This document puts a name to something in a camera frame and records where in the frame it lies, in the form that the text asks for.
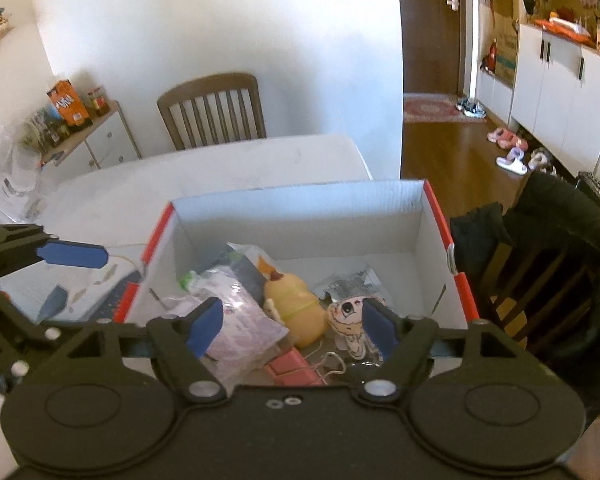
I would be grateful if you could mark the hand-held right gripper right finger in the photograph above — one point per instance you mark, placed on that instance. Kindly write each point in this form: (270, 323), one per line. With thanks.
(380, 327)

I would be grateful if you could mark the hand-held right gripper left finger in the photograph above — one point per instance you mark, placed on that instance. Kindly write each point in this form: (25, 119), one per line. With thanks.
(205, 325)

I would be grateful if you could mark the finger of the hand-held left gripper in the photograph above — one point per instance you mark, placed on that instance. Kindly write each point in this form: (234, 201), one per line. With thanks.
(25, 330)
(75, 255)

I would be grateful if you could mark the pink snack packet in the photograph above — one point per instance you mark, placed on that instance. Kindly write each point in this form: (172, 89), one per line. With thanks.
(240, 320)

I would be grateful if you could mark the clear printed packet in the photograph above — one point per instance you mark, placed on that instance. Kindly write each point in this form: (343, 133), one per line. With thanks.
(350, 282)

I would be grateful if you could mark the white wet wipes packet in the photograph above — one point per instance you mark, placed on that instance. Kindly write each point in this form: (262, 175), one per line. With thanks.
(240, 265)

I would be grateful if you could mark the yellow plush toy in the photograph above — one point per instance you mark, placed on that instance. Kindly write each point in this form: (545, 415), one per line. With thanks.
(295, 310)

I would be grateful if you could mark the pink binder clip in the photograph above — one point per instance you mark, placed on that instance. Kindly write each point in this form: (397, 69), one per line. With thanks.
(290, 367)

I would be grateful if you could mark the red cardboard box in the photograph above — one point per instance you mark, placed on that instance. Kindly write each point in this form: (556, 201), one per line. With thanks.
(300, 220)

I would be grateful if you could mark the marble patterned desktop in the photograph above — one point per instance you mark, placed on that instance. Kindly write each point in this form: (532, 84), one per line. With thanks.
(230, 160)

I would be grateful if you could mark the clear plastic bag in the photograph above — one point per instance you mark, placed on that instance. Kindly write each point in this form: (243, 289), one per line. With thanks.
(5, 170)

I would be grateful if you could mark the small white cabinet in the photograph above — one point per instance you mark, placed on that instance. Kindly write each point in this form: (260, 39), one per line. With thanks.
(105, 145)

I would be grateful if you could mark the orange snack bag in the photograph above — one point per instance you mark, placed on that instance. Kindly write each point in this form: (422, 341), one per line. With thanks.
(70, 105)

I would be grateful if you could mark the glass jars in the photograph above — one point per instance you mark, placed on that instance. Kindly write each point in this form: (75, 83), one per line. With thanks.
(98, 101)

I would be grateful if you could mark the dark wooden chair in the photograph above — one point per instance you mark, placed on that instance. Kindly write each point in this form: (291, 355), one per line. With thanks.
(530, 285)

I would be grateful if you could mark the chair with black jacket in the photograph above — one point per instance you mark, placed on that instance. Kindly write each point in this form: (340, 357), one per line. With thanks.
(555, 220)

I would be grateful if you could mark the white slippers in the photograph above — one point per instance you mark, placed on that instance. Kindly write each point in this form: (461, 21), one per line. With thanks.
(512, 162)

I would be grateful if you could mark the brown wooden chair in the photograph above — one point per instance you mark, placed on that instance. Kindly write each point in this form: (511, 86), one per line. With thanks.
(210, 90)

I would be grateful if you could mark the red patterned rug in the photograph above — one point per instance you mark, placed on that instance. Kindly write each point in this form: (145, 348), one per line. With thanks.
(430, 109)

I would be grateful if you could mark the pink shoes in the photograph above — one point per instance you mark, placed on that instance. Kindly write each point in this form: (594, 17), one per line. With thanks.
(507, 138)

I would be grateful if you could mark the dark sneakers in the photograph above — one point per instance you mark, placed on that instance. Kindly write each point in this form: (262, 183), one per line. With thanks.
(471, 107)

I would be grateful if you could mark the red bottle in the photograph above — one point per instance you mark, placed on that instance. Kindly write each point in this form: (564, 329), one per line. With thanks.
(491, 57)

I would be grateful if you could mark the white sideboard cabinet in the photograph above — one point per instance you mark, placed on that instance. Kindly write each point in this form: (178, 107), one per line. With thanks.
(560, 95)

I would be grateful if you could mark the brown door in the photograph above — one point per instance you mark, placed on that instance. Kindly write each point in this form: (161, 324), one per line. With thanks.
(430, 30)

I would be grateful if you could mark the orange tray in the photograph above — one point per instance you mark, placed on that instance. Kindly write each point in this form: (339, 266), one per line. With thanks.
(562, 29)

